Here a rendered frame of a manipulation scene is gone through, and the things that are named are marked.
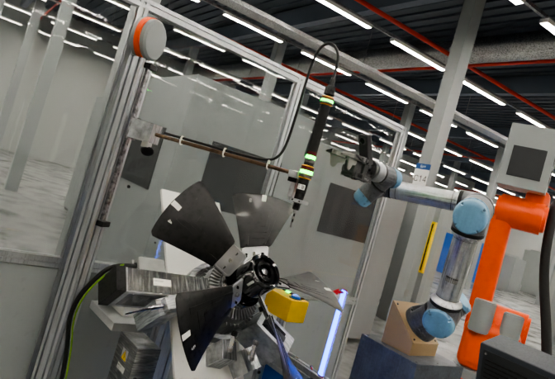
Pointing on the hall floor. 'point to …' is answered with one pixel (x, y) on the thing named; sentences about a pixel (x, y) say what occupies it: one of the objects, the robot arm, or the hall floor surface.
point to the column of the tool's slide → (56, 329)
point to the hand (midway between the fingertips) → (336, 150)
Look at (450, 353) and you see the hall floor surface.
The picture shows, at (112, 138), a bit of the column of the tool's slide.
